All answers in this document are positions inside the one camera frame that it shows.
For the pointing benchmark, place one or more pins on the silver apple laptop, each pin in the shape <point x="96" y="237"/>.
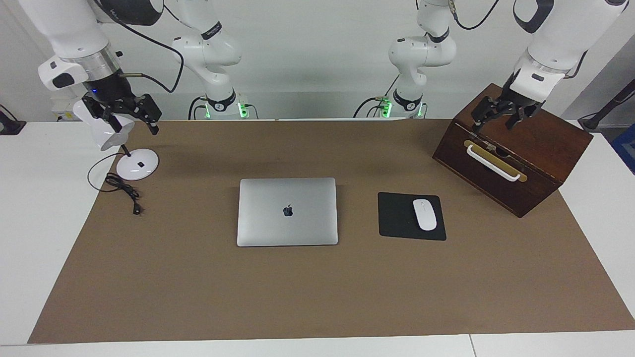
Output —
<point x="278" y="228"/>

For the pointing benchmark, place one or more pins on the white computer mouse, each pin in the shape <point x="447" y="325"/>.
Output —
<point x="425" y="215"/>

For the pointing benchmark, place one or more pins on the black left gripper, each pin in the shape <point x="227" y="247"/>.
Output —
<point x="518" y="101"/>

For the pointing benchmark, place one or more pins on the blue bin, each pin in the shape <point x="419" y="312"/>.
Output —
<point x="626" y="148"/>

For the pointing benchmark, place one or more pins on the brown table mat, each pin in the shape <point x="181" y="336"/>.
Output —
<point x="317" y="297"/>

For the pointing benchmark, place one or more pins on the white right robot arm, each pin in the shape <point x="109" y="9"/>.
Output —
<point x="64" y="29"/>

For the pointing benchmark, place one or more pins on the black clamp foot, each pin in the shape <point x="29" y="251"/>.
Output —
<point x="10" y="126"/>

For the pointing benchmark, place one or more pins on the dark brown wooden box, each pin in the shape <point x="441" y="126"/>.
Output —
<point x="545" y="148"/>

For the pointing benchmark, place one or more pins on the black stand leg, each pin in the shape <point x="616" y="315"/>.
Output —
<point x="607" y="106"/>

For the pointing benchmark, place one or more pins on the black mouse pad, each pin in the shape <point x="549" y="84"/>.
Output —
<point x="397" y="218"/>

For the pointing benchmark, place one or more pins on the white desk lamp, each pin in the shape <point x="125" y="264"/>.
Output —
<point x="139" y="168"/>

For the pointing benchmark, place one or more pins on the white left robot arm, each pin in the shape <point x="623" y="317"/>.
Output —
<point x="570" y="34"/>

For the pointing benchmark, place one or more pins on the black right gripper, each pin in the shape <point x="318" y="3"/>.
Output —
<point x="114" y="91"/>

